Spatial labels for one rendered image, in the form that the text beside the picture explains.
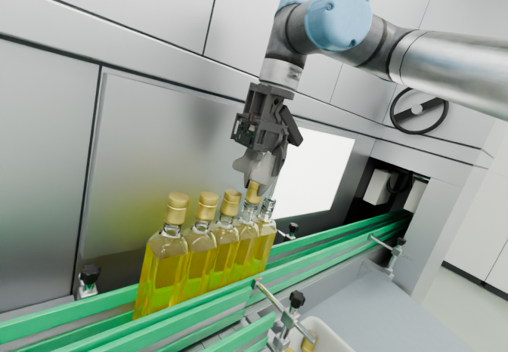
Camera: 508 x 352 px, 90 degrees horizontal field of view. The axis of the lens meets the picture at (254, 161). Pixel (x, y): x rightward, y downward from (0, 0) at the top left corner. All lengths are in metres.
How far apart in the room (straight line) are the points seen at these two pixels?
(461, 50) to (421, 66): 0.04
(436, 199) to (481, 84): 0.96
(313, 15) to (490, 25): 1.05
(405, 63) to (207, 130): 0.37
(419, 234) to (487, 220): 2.76
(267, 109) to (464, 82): 0.27
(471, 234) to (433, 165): 2.85
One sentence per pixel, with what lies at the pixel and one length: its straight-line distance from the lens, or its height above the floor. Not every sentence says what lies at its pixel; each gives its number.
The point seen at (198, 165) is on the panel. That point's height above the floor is 1.17.
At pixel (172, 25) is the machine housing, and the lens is 0.54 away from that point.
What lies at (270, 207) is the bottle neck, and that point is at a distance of 0.58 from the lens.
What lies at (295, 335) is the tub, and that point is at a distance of 0.77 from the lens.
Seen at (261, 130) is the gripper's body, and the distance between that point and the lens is 0.45.
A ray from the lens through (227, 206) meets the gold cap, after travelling 0.50.
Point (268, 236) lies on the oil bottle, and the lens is 0.61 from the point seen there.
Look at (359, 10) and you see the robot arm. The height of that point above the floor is 1.48.
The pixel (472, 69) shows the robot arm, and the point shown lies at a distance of 0.36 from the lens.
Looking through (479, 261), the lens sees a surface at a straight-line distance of 4.14.
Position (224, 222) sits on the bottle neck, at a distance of 0.51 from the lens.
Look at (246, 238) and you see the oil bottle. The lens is 0.55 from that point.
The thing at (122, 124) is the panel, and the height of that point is 1.24.
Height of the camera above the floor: 1.34
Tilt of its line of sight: 13 degrees down
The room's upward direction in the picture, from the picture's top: 16 degrees clockwise
